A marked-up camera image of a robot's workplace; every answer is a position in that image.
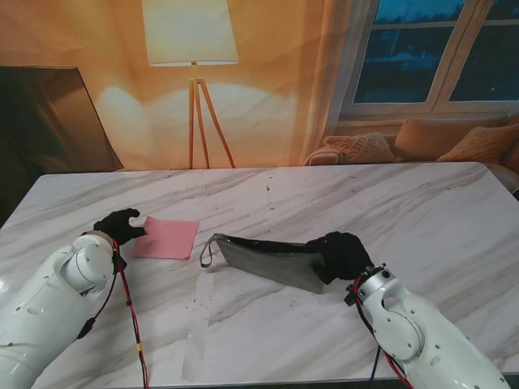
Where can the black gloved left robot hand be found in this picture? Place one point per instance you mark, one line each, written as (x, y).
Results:
(117, 227)

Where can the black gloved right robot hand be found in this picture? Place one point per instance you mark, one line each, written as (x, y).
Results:
(344, 257)

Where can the pink cloth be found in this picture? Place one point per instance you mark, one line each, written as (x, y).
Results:
(166, 241)

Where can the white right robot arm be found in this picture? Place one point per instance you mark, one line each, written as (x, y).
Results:
(425, 336)

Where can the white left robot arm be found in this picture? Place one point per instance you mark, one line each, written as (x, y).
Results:
(44, 300)

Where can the printed living room backdrop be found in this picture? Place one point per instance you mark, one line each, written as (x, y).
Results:
(263, 101)

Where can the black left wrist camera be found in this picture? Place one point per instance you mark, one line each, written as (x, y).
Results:
(118, 261)

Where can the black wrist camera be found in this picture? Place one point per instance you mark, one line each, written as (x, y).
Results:
(118, 261)
(351, 295)

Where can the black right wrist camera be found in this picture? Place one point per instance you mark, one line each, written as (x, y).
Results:
(351, 295)

